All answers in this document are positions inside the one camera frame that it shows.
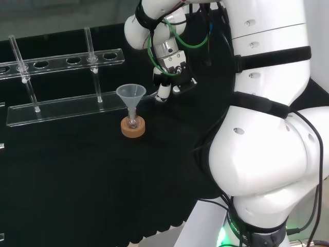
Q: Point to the black bench cloth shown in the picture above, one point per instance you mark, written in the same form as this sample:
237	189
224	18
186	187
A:
77	180

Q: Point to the clear glass weighing funnel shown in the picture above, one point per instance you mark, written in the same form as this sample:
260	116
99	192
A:
151	96

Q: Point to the translucent plastic funnel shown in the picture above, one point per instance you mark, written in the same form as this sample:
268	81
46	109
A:
130	93

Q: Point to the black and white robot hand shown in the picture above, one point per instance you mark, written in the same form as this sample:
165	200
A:
164	91

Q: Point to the clear acrylic funnel stand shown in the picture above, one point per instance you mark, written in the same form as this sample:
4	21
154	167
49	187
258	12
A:
64	108

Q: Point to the small round-bottom glass flask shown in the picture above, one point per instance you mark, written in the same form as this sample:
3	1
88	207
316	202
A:
132	123

